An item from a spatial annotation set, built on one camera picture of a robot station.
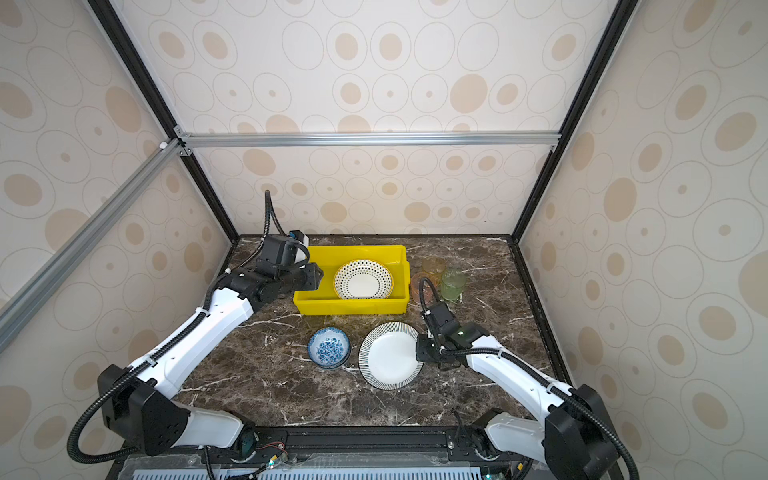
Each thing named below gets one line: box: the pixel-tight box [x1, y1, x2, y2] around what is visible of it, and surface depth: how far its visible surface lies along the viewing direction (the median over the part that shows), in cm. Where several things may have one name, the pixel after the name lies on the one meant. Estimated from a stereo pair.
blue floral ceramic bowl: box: [307, 326, 351, 369], surface depth 87 cm
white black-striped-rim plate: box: [358, 322, 423, 391], surface depth 89 cm
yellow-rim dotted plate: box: [333, 259, 394, 299], surface depth 105 cm
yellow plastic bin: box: [293, 245, 411, 315], surface depth 102 cm
